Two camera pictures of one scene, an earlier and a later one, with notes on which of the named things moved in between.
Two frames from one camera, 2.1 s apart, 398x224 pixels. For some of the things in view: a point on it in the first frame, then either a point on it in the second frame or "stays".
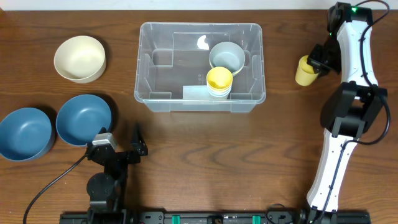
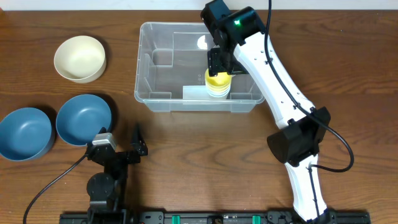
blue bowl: x=25 y=134 stays
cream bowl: x=80 y=59 stays
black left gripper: x=121 y=155 stays
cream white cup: x=219 y=91 stays
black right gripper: x=318 y=62 → x=219 y=62
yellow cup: x=305 y=74 → x=219 y=84
